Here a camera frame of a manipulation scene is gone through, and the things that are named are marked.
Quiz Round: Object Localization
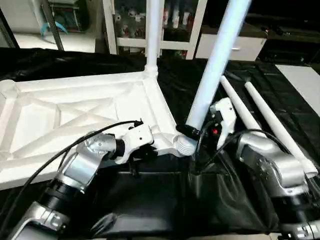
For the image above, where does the teal plastic object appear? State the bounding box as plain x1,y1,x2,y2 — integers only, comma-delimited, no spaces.
40,20,69,36

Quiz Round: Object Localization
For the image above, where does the white side table board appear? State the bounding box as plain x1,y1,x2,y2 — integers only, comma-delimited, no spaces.
275,64,320,108

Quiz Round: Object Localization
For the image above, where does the white low drawer unit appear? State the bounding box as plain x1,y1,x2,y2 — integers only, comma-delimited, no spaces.
195,32,267,62

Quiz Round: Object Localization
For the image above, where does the white plastic table leg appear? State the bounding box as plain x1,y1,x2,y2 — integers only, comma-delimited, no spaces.
174,0,252,157
219,75,267,139
244,81,319,179
144,0,163,79

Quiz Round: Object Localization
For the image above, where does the white plastic children's table top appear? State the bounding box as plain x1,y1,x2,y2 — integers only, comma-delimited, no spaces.
0,70,199,191

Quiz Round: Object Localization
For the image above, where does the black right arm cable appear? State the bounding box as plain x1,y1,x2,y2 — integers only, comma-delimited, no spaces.
192,127,282,176

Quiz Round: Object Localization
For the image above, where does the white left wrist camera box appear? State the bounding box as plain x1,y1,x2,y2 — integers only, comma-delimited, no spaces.
114,123,156,165

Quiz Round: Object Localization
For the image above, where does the black plastic work mat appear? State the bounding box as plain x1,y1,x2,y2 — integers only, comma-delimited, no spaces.
0,47,320,240

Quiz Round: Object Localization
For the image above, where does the white glass door cabinet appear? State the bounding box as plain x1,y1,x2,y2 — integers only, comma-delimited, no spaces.
102,0,208,58

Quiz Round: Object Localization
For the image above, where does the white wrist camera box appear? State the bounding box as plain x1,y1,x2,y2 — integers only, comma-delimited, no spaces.
114,123,156,165
210,97,237,150

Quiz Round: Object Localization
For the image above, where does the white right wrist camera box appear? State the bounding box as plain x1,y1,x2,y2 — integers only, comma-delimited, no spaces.
210,97,237,150

